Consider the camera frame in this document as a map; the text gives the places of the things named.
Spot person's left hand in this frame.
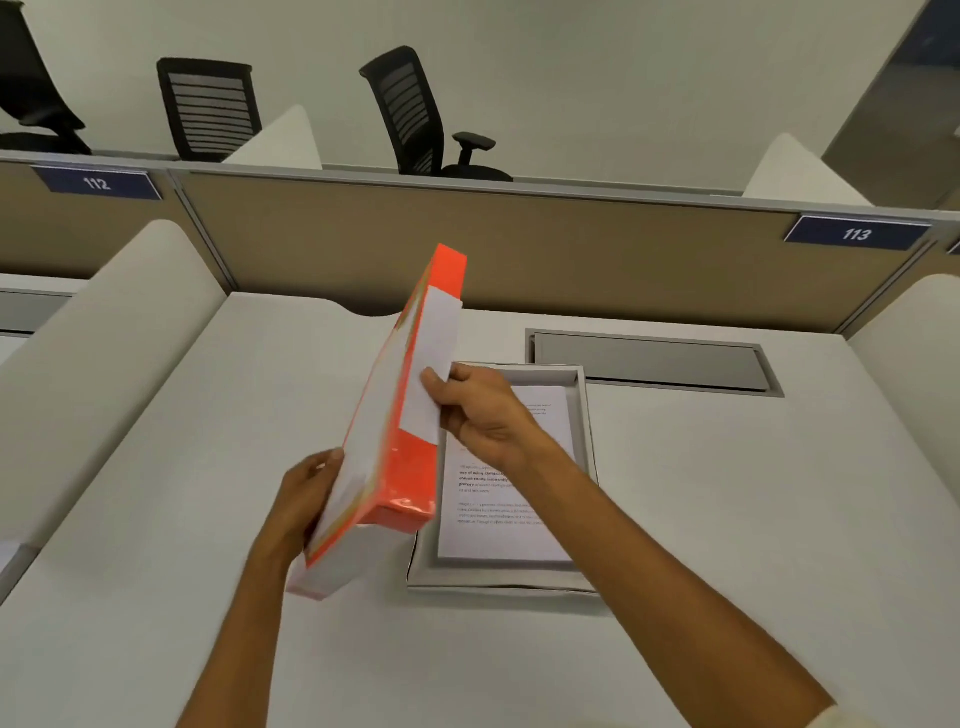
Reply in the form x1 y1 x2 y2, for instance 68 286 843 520
252 447 346 572

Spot person's right hand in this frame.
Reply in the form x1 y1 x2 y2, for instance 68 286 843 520
420 363 561 482

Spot orange and white paper ream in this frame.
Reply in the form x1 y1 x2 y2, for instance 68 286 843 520
285 243 468 601

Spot person's right forearm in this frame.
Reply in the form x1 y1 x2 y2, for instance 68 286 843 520
517 448 858 728

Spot person's left forearm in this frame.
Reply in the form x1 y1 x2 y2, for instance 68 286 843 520
174 549 303 728

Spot printed white paper sheet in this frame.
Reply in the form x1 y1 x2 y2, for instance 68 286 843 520
437 384 577 564

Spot white paper tray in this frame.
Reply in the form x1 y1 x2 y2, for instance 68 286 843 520
406 363 602 598

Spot beige desk partition panel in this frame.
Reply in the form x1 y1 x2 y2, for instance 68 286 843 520
840 238 960 340
0 150 235 295
168 166 943 336

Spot white curved desk divider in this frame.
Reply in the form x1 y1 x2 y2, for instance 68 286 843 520
222 104 324 171
0 219 228 550

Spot black office chair with armrest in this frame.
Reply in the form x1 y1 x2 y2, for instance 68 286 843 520
359 45 516 183

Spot blue desk number plate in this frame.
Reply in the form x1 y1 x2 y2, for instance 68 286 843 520
31 165 163 202
784 214 933 252

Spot black slatted office chair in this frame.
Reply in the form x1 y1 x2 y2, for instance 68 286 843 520
156 57 264 164

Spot grey desk cable hatch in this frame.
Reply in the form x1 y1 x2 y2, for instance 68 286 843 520
525 328 786 399
0 291 73 336

